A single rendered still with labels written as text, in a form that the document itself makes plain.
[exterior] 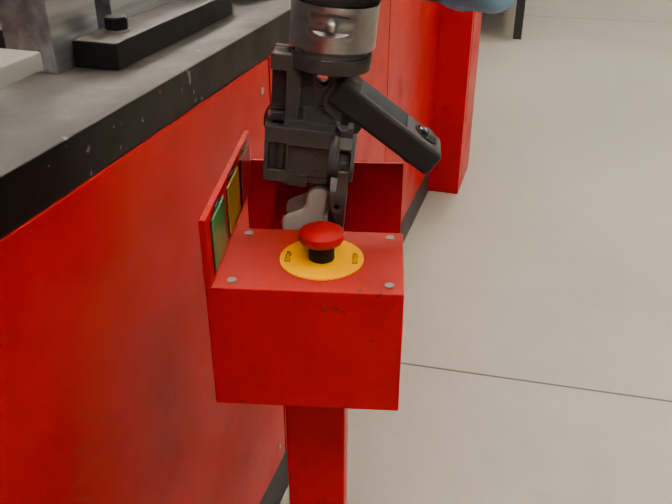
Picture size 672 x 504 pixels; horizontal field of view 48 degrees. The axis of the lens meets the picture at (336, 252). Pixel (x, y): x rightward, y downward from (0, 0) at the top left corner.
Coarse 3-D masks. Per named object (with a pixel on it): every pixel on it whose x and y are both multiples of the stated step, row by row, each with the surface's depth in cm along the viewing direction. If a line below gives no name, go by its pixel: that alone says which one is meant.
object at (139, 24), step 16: (176, 0) 99; (192, 0) 99; (208, 0) 99; (224, 0) 102; (144, 16) 90; (160, 16) 90; (176, 16) 90; (192, 16) 94; (208, 16) 98; (224, 16) 103; (96, 32) 83; (128, 32) 83; (144, 32) 84; (160, 32) 87; (176, 32) 91; (192, 32) 95; (80, 48) 80; (96, 48) 80; (112, 48) 79; (128, 48) 81; (144, 48) 84; (160, 48) 88; (80, 64) 81; (96, 64) 81; (112, 64) 80; (128, 64) 82
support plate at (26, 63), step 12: (0, 48) 39; (0, 60) 37; (12, 60) 37; (24, 60) 38; (36, 60) 38; (0, 72) 36; (12, 72) 37; (24, 72) 38; (36, 72) 39; (0, 84) 36
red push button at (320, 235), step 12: (300, 228) 63; (312, 228) 63; (324, 228) 63; (336, 228) 63; (300, 240) 62; (312, 240) 61; (324, 240) 61; (336, 240) 62; (312, 252) 63; (324, 252) 63
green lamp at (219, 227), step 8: (224, 200) 63; (224, 208) 63; (216, 216) 60; (224, 216) 63; (216, 224) 60; (224, 224) 63; (216, 232) 60; (224, 232) 63; (216, 240) 60; (224, 240) 63; (216, 248) 60; (224, 248) 64; (216, 256) 61; (216, 264) 61
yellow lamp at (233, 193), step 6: (234, 174) 67; (234, 180) 67; (228, 186) 64; (234, 186) 67; (228, 192) 65; (234, 192) 67; (228, 198) 65; (234, 198) 67; (228, 204) 65; (234, 204) 67; (234, 210) 67; (240, 210) 70; (234, 216) 67; (234, 222) 67
